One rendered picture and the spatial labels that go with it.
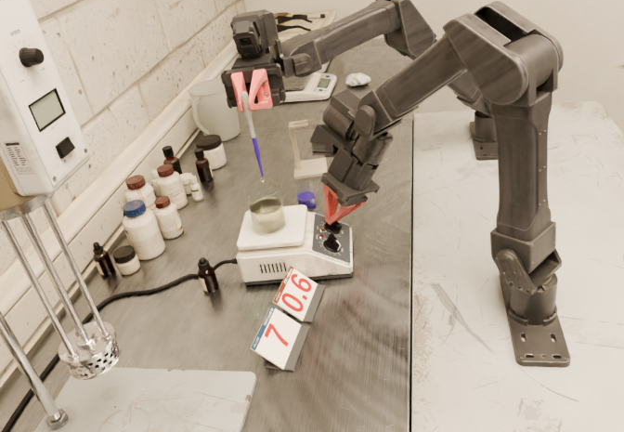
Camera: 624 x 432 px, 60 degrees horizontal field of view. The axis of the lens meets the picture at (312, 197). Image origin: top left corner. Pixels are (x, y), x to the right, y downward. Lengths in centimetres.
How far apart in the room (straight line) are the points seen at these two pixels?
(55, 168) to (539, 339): 66
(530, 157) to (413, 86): 19
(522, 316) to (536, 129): 29
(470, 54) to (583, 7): 172
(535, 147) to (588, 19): 170
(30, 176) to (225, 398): 43
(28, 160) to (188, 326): 50
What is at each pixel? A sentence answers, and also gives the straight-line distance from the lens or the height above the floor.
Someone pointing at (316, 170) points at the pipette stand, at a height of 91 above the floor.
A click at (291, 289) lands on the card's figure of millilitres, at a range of 92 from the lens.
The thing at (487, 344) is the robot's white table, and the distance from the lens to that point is 86.
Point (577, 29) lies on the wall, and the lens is 241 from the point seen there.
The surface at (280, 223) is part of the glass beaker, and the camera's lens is 95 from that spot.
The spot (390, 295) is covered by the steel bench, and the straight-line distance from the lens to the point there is 93.
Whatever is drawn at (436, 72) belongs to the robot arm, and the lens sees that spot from 77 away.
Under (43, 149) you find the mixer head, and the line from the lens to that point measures 54.
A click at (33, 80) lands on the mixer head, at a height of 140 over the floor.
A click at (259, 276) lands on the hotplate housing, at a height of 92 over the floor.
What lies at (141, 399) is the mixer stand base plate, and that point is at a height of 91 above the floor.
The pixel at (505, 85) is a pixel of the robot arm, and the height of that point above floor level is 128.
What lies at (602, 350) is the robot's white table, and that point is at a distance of 88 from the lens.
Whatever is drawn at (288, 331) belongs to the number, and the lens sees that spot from 88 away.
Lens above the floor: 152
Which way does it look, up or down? 31 degrees down
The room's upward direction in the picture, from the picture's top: 10 degrees counter-clockwise
